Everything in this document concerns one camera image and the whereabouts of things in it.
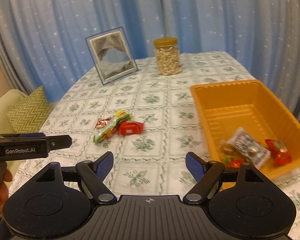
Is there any green long snack packet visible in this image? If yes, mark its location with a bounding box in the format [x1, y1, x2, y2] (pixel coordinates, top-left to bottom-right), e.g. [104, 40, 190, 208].
[93, 112, 132, 143]

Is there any red silver shiny candy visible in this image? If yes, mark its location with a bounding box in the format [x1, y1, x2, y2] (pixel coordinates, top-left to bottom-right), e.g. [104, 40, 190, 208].
[95, 117, 111, 129]

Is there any clear grey snack packet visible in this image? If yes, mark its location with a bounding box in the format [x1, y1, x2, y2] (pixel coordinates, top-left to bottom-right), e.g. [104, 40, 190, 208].
[227, 127, 271, 169]

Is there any large red snack packet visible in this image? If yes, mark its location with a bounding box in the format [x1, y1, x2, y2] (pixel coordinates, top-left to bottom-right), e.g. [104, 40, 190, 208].
[118, 121, 144, 135]

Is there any small red figure candy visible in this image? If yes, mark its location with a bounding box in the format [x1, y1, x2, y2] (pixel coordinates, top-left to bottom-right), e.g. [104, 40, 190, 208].
[225, 158, 245, 168]

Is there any yellow candy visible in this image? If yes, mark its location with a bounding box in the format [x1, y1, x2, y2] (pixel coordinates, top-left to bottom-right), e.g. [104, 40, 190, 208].
[114, 110, 127, 118]

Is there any pale yellow sofa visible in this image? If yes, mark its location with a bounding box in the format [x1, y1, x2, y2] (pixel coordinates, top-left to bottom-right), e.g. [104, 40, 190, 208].
[0, 89, 27, 134]

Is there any green zigzag cushion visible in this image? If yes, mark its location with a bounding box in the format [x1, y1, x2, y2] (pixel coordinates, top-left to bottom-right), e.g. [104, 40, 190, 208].
[6, 86, 51, 133]

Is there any orange plastic tray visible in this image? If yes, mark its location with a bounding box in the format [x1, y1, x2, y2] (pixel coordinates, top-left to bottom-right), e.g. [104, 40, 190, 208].
[190, 80, 300, 179]

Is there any red candy in tray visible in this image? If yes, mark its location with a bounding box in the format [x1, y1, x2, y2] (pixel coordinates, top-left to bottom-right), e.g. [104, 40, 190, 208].
[265, 139, 292, 166]

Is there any blue star curtain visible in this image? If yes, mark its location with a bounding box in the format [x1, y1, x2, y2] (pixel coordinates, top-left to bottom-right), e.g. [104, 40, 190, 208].
[0, 0, 300, 119]

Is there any cashew jar gold lid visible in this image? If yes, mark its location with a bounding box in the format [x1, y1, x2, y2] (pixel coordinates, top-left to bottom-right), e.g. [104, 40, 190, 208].
[153, 37, 181, 76]

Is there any sand art picture frame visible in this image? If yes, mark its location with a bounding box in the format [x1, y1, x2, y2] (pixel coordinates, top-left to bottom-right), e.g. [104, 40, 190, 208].
[85, 27, 138, 85]

